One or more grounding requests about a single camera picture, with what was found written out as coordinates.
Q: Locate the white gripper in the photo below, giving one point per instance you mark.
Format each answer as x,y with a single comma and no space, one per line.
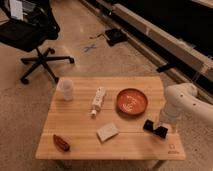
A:
169,114

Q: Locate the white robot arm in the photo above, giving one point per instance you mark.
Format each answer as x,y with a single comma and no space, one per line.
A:
183,97

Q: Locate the white sponge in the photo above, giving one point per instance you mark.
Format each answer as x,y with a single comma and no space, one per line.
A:
107,131

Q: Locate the orange bowl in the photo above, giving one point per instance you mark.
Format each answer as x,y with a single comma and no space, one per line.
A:
131,101

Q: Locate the wooden table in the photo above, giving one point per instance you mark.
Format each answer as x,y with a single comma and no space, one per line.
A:
89,127

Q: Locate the black bag on floor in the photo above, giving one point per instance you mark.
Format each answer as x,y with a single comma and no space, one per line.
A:
115,36

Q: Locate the red chili pepper toy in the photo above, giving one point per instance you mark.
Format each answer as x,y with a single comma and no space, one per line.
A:
62,144

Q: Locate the translucent plastic cup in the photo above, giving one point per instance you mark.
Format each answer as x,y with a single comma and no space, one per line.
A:
65,86

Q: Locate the black office chair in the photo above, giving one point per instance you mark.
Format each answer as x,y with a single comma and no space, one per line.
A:
29,34

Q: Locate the long grey bench rail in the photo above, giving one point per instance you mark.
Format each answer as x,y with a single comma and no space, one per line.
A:
182,50

